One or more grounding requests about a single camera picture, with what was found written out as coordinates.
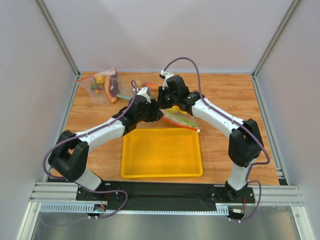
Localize red-zip clear bag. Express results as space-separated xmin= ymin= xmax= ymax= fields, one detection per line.
xmin=161 ymin=105 xmax=201 ymax=133
xmin=75 ymin=68 xmax=126 ymax=105

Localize fake green celery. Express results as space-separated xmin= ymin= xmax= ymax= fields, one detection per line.
xmin=171 ymin=115 xmax=199 ymax=128

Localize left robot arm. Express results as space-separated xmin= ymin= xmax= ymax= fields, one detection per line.
xmin=47 ymin=95 xmax=163 ymax=192

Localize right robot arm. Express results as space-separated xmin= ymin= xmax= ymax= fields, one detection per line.
xmin=157 ymin=71 xmax=264 ymax=198

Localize fake yellow lemon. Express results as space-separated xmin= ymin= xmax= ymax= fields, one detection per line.
xmin=166 ymin=106 xmax=180 ymax=114

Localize fake red-yellow mango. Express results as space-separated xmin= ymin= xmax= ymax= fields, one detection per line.
xmin=142 ymin=81 xmax=159 ymax=92

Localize blue-zip clear bag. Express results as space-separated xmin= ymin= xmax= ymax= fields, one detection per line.
xmin=117 ymin=79 xmax=158 ymax=100

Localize fake purple sweet potato slice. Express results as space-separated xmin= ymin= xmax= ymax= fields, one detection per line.
xmin=104 ymin=73 xmax=121 ymax=104

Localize fake small cherry tomatoes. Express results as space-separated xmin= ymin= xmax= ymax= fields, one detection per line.
xmin=90 ymin=81 xmax=104 ymax=94

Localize yellow plastic tray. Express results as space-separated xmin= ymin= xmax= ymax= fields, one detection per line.
xmin=121 ymin=128 xmax=203 ymax=179

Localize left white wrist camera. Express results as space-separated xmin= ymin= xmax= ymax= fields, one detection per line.
xmin=137 ymin=86 xmax=151 ymax=103

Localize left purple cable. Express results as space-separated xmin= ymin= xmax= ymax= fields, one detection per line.
xmin=42 ymin=79 xmax=141 ymax=227

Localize purple cable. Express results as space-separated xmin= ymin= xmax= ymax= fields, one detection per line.
xmin=163 ymin=56 xmax=271 ymax=223
xmin=42 ymin=79 xmax=141 ymax=227

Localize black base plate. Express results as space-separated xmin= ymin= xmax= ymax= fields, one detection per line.
xmin=76 ymin=181 xmax=256 ymax=212

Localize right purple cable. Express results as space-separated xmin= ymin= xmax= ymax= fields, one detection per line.
xmin=163 ymin=56 xmax=271 ymax=223

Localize aluminium frame rail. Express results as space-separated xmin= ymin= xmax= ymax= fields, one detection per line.
xmin=17 ymin=180 xmax=315 ymax=240

